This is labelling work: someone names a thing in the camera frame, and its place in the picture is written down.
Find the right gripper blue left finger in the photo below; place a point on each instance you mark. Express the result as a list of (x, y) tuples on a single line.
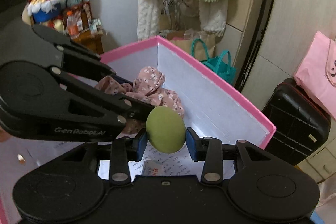
[(139, 144)]

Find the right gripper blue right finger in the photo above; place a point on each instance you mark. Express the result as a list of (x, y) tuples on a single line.
[(193, 143)]

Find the green makeup sponge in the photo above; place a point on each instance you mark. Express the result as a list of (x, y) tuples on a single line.
[(166, 130)]

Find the pink floral fabric garment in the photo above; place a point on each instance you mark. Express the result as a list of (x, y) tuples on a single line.
[(147, 88)]

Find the pink cardboard shoe box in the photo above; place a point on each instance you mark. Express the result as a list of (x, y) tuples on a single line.
[(212, 108)]

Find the teal tote bag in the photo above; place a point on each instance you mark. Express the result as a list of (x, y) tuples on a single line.
[(220, 65)]

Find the wooden shelf with clutter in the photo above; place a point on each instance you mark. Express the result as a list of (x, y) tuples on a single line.
[(71, 17)]

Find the brown paper bag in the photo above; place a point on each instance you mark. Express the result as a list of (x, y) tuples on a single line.
[(199, 44)]

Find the black suitcase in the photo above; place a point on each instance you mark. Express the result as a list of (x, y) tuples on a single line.
[(301, 125)]

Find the pink paper shopping bag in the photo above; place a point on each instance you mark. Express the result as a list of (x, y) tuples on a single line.
[(316, 73)]

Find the beige wardrobe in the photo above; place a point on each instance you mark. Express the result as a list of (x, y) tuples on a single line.
[(289, 32)]

